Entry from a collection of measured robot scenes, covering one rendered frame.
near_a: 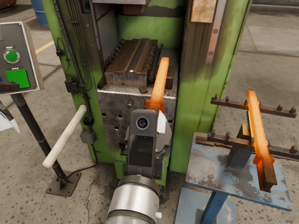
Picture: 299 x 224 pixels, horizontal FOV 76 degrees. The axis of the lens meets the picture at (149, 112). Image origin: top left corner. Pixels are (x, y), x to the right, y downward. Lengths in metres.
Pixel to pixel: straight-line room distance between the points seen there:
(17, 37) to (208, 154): 0.96
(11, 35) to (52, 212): 1.19
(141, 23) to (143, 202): 1.14
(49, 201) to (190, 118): 1.19
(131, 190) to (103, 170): 1.43
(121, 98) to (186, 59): 0.37
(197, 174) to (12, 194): 1.45
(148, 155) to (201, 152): 0.64
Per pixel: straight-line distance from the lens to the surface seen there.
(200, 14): 0.91
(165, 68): 0.66
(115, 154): 1.26
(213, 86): 1.10
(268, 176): 0.61
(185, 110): 1.17
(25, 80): 0.97
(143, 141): 0.32
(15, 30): 1.00
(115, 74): 0.93
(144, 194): 0.31
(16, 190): 1.91
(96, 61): 1.11
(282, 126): 2.45
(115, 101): 0.94
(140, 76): 0.90
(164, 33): 1.31
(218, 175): 0.90
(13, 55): 0.99
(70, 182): 1.73
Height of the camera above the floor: 1.43
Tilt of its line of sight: 41 degrees down
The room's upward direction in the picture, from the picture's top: straight up
